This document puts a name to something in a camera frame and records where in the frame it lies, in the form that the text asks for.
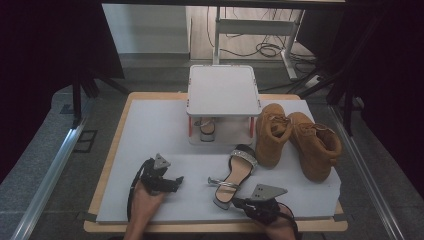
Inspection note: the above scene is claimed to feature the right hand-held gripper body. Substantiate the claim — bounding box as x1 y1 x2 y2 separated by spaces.
246 183 288 226

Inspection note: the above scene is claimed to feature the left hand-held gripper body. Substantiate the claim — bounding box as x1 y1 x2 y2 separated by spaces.
139 153 175 196

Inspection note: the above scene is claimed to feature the silver strap heeled sandal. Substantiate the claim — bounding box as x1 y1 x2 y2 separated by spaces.
194 117 218 143
207 143 258 211

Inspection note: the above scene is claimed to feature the tan suede boot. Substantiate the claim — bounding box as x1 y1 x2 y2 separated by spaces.
254 102 294 169
287 111 343 184

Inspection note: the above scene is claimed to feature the white two-tier shoe rack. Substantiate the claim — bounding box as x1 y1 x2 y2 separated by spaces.
185 64 263 146

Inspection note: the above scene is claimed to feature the person's right hand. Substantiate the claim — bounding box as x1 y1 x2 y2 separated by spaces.
263 203 298 240

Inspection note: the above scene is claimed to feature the person's left hand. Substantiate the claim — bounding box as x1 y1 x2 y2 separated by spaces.
129 181 168 222

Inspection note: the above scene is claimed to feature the white paper sheet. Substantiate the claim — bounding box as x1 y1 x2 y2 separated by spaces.
95 98 342 224

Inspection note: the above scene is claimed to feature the black metal stand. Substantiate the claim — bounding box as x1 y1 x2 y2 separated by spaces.
71 69 130 128
289 16 384 136

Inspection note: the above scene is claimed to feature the white power strip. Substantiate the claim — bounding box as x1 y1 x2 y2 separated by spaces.
304 74 324 88

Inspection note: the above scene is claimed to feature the black curtain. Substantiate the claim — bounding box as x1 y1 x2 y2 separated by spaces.
296 0 424 198
0 0 125 183

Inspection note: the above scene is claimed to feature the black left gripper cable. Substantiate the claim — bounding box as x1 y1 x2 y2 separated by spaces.
126 159 149 222

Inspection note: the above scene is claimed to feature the aluminium rail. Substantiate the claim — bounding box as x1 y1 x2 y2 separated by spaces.
328 104 406 240
11 116 89 240

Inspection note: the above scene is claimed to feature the black coiled floor cable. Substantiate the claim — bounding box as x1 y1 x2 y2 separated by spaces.
206 6 318 66

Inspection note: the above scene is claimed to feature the white metal desk frame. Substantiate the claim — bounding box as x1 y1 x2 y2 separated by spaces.
212 6 306 81

